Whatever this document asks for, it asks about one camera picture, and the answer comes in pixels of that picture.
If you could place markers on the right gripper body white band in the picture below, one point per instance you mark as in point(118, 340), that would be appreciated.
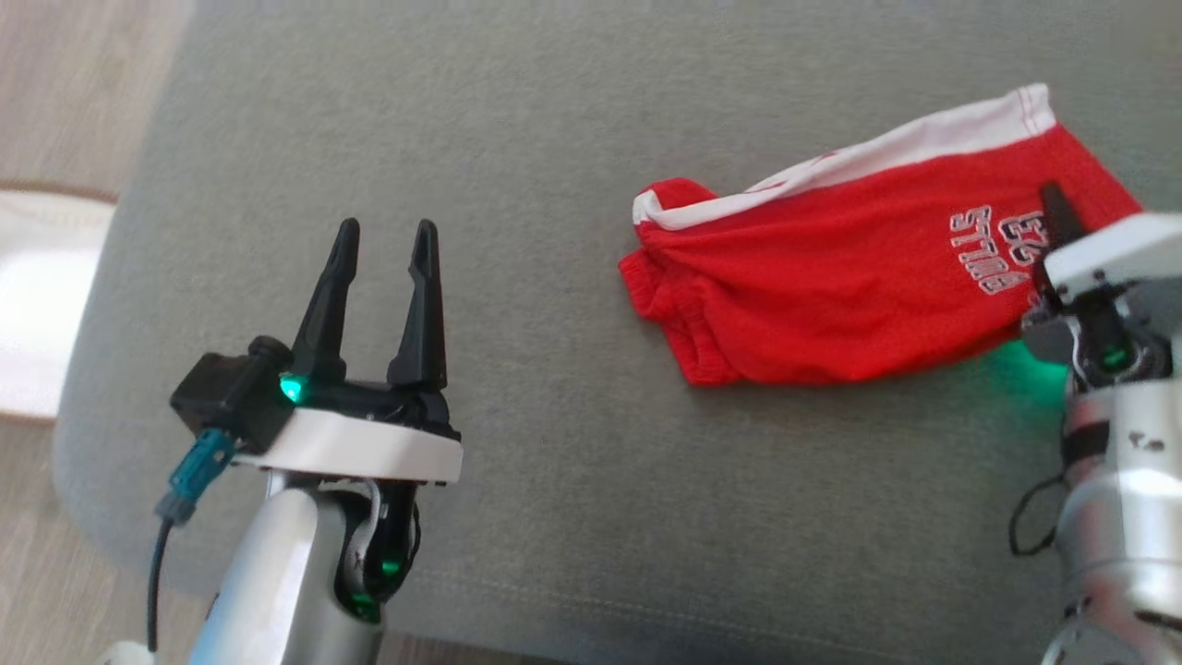
point(1117, 254)

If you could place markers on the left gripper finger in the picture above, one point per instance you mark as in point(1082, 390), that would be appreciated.
point(425, 323)
point(328, 323)

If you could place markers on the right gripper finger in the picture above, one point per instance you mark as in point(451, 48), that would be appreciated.
point(1060, 217)

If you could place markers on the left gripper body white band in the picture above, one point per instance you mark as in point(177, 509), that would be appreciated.
point(369, 448)

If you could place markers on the red shorts white trim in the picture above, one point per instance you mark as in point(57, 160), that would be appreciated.
point(831, 277)

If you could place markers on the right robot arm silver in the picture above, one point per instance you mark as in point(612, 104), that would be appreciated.
point(1117, 517)

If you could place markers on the grey fabric sofa ottoman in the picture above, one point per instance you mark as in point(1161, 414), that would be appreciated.
point(554, 139)

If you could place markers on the white rug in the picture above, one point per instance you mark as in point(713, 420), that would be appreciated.
point(46, 305)

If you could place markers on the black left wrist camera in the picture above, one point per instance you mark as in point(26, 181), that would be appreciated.
point(226, 397)

